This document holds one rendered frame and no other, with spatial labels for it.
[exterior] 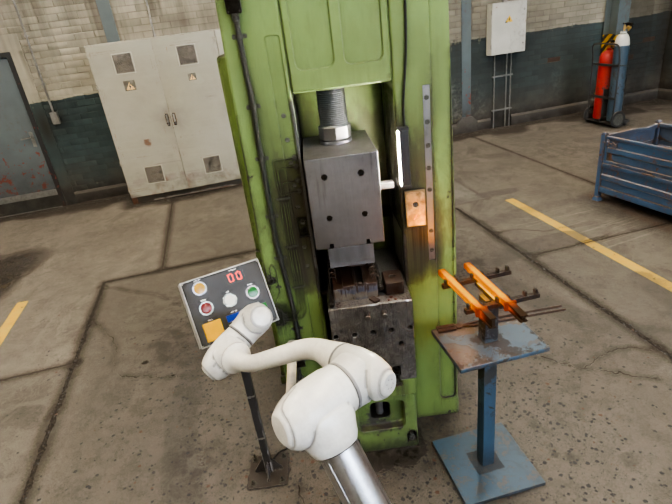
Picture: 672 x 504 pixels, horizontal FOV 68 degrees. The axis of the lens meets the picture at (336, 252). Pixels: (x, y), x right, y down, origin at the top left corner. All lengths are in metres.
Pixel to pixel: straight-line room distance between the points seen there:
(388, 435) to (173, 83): 5.57
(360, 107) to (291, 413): 1.65
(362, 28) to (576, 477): 2.23
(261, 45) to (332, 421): 1.45
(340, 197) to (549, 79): 7.89
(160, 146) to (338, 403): 6.36
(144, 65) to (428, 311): 5.51
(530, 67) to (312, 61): 7.57
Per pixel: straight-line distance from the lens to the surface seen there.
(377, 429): 2.71
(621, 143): 5.65
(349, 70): 2.10
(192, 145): 7.28
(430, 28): 2.15
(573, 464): 2.86
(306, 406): 1.17
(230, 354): 1.64
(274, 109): 2.11
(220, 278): 2.10
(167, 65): 7.15
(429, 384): 2.82
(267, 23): 2.08
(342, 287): 2.25
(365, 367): 1.25
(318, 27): 2.09
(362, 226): 2.11
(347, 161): 2.02
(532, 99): 9.58
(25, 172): 8.43
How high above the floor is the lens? 2.10
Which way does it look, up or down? 26 degrees down
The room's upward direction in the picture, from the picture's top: 7 degrees counter-clockwise
